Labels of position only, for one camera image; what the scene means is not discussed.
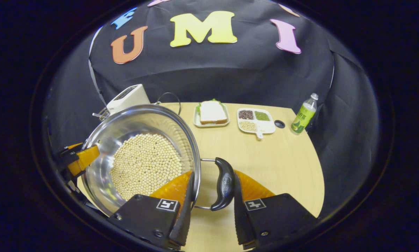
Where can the pile of yellow soybeans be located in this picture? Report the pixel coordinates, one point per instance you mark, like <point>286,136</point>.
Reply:
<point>146,164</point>

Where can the white divided dish of beans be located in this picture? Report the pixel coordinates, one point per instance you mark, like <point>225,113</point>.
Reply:
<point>256,120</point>

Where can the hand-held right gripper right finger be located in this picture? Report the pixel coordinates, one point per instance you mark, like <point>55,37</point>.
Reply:
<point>240,220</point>

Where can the pale green sandwich plate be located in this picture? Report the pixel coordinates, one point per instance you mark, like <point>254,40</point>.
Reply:
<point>196,120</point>

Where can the white bread sandwich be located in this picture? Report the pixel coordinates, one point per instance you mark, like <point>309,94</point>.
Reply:
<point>213,112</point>

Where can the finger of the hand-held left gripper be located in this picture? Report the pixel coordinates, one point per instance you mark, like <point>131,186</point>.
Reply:
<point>85,159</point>
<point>74,145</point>

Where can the white toaster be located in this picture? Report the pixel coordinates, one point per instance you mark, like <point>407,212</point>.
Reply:
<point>127,98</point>

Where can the green drink bottle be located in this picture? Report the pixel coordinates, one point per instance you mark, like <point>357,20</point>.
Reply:
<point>303,117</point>

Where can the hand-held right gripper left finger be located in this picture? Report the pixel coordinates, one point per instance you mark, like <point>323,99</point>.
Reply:
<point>185,217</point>

